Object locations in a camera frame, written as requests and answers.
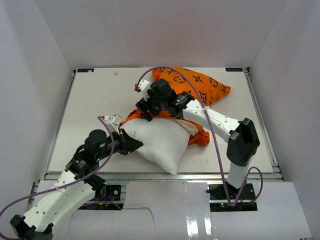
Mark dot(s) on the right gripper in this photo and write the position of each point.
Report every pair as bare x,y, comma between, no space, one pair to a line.
143,107

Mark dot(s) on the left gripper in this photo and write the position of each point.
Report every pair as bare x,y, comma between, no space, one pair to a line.
128,144

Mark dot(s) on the white pillow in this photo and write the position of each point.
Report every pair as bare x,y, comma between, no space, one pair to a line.
164,140

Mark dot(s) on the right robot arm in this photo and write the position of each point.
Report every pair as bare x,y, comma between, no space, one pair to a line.
240,135

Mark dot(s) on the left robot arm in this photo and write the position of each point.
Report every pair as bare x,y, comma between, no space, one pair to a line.
77,184

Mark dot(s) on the left blue label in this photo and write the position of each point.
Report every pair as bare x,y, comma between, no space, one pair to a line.
85,70

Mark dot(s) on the blue label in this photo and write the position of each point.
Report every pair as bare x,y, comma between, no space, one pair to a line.
234,69
85,70

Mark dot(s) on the right blue label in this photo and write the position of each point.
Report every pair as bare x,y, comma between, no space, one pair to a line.
234,69

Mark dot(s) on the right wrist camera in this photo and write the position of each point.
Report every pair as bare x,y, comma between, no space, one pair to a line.
142,87

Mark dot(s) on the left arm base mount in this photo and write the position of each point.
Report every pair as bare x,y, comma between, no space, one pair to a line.
107,193

